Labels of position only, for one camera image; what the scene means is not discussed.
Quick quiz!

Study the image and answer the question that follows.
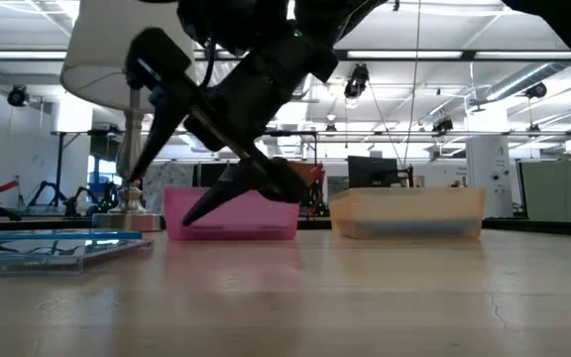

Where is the thin hanging cable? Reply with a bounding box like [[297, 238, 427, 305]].
[[402, 0, 422, 170]]

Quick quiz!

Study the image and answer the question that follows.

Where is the orange translucent plastic bin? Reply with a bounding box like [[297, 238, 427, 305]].
[[328, 186, 487, 241]]

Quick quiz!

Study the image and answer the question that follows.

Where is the pink translucent plastic bin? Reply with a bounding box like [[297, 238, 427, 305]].
[[163, 185, 300, 242]]

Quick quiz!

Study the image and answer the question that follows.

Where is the black ceiling camera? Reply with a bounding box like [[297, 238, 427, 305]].
[[6, 84, 30, 108], [523, 81, 548, 100], [343, 62, 370, 99], [431, 117, 454, 135]]

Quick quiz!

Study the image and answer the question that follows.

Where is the table lamp white shade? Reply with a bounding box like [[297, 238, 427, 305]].
[[59, 0, 197, 233]]

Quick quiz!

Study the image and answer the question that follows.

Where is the clear jewel case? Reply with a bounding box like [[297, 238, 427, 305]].
[[0, 239, 155, 277]]

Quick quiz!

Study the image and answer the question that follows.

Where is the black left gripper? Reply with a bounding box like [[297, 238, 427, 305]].
[[125, 27, 340, 228]]

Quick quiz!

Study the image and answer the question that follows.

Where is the black computer monitor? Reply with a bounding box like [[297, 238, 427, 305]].
[[347, 155, 400, 189]]

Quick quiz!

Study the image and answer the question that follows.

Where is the green partition panel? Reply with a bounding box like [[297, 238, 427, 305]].
[[517, 159, 571, 223]]

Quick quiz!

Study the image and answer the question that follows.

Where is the ceiling light strip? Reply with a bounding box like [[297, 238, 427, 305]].
[[0, 49, 68, 61], [347, 49, 465, 60], [473, 49, 571, 60]]

